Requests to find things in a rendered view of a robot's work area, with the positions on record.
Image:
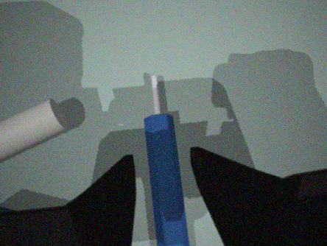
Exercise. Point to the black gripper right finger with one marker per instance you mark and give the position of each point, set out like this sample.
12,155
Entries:
253,208

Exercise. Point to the grey letter keyboard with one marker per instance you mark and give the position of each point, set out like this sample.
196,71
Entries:
5,209

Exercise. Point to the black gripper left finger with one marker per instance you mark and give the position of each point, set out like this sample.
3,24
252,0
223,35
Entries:
103,215

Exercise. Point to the blue stylus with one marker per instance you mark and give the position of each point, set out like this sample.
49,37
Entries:
165,180

